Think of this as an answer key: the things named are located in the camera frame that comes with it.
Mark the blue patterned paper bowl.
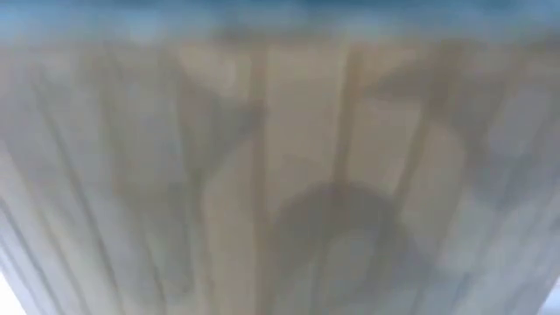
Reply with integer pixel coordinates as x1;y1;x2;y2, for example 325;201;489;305
0;0;560;315

